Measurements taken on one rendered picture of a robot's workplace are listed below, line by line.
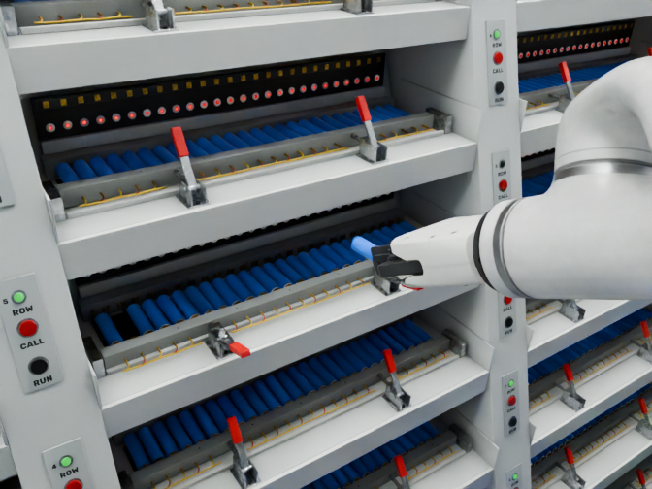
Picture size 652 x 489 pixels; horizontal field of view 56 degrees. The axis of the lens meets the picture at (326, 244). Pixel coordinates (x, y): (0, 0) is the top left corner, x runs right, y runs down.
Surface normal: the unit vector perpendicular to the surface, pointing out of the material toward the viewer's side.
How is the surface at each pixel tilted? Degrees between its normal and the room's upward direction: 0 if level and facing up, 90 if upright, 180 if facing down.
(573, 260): 92
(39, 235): 90
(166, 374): 16
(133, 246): 107
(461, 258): 89
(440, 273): 96
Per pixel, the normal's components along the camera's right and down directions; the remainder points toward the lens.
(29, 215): 0.54, 0.18
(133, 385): 0.04, -0.86
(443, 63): -0.83, 0.25
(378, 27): 0.55, 0.44
